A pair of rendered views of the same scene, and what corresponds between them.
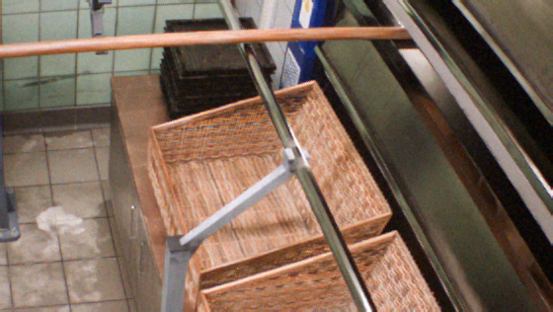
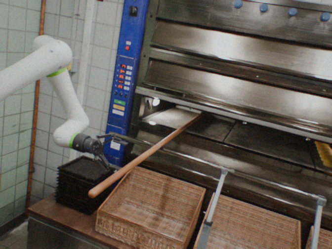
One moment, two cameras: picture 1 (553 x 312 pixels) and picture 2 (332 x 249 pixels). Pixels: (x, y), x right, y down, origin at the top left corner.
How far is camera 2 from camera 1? 1.55 m
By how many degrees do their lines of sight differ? 48
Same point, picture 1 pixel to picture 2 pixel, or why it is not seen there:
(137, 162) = (88, 231)
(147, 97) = (55, 207)
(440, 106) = (218, 143)
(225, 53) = (94, 170)
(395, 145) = (196, 166)
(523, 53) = (269, 107)
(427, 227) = (230, 183)
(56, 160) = not seen: outside the picture
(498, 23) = (251, 103)
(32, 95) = not seen: outside the picture
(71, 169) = not seen: outside the picture
